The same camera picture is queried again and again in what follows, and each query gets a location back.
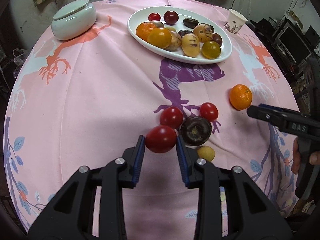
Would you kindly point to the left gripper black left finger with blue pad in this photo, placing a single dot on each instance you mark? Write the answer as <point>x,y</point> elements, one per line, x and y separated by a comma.
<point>90,204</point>

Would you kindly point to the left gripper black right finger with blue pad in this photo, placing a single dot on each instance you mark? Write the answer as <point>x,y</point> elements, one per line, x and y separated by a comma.
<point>231,205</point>

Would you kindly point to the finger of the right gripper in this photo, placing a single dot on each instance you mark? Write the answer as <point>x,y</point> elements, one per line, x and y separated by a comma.
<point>275,118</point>
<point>278,108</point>

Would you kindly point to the orange mandarin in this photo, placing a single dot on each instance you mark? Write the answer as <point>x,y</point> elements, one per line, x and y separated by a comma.
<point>240,97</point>
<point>144,29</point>

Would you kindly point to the small yellow longan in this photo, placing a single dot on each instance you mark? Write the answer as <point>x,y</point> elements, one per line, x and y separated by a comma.
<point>206,152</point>

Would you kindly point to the large tan round fruit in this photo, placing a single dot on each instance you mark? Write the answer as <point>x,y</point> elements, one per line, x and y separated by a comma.
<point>190,45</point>

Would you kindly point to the tan striped melon fruit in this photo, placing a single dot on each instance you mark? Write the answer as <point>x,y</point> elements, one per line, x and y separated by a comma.
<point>203,32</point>

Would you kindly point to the dark purple mangosteen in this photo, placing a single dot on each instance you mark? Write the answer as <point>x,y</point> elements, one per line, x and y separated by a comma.
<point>211,27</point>

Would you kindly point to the brown speckled fruit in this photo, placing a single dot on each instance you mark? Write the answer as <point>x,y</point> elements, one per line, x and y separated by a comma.
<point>176,42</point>

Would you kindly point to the large red tomato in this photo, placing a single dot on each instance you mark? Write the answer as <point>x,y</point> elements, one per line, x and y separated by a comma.
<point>160,139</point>

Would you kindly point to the small tan round fruit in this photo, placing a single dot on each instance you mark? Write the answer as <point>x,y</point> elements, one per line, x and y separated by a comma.
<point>171,29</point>

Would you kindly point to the orange yellow tomato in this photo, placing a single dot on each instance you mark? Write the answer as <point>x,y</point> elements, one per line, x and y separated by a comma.
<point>159,37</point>

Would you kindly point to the small red cherry tomato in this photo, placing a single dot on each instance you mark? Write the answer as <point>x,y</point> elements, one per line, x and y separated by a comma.
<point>154,17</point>

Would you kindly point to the person's right hand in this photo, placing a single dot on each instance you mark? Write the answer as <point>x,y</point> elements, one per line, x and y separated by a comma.
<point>314,158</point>

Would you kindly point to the computer monitor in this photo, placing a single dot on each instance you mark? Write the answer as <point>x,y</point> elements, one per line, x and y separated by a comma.
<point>293,44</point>

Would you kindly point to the yellow green tomato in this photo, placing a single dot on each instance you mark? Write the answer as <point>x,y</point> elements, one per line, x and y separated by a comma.
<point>211,50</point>

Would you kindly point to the dark red plum right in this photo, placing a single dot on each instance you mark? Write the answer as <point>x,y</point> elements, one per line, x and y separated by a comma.
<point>217,38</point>

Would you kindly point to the floral paper cup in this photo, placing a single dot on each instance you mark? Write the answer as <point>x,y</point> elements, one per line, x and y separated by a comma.
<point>234,21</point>

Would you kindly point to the white oval plate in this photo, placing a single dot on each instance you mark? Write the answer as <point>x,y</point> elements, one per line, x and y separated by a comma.
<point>142,15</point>

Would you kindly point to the dark mangosteen plate centre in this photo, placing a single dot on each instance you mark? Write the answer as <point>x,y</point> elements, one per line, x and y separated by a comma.
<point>184,32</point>

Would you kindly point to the pink patterned tablecloth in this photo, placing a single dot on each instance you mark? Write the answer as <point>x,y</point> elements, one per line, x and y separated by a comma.
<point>83,102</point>

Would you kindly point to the dark mangosteen on plate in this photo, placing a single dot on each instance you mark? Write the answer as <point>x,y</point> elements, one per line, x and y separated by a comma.
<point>190,22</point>

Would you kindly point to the dark red plum on plate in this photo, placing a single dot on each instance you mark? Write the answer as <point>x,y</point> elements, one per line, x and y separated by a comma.
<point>171,17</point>

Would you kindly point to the tan passion fruit on plate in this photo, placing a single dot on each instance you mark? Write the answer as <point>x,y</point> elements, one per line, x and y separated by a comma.
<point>158,24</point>

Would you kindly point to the pale green lidded jar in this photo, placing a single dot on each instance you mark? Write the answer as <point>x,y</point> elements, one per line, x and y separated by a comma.
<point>73,19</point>

